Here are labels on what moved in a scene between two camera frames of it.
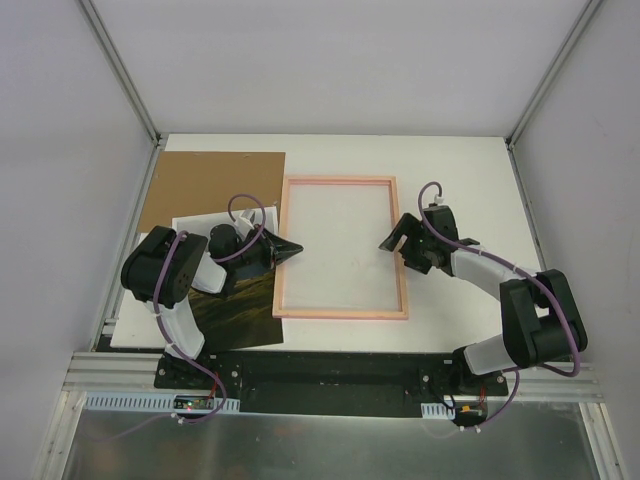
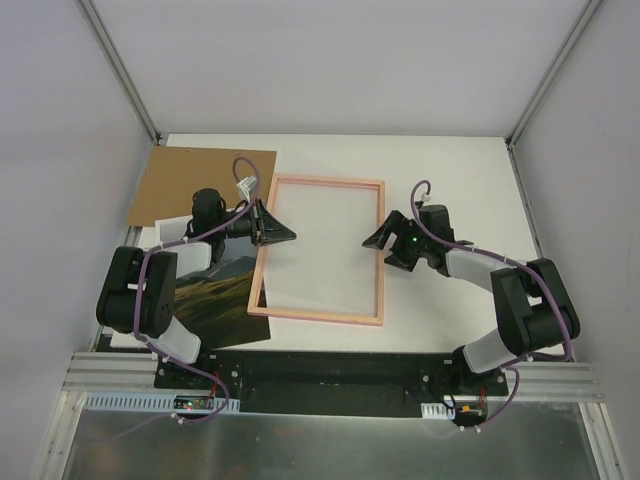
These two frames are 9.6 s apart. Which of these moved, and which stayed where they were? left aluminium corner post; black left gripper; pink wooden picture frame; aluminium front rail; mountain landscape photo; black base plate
Moved: black left gripper; mountain landscape photo; pink wooden picture frame
Stayed: left aluminium corner post; aluminium front rail; black base plate
